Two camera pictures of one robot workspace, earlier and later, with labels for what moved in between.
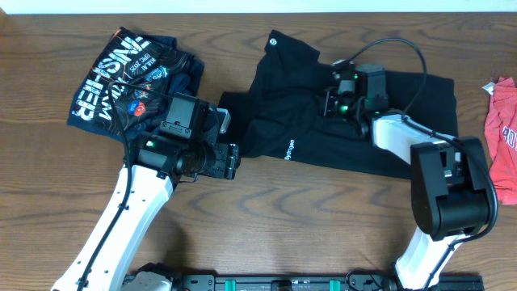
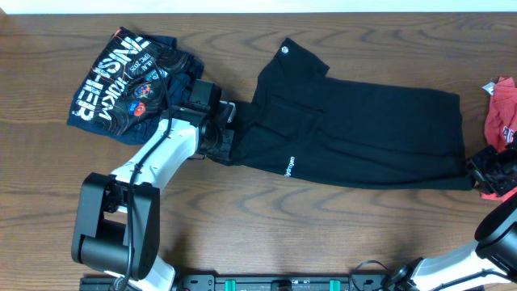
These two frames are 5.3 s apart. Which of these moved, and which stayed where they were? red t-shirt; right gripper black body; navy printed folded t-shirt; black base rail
Moved: right gripper black body
Stayed: navy printed folded t-shirt; black base rail; red t-shirt
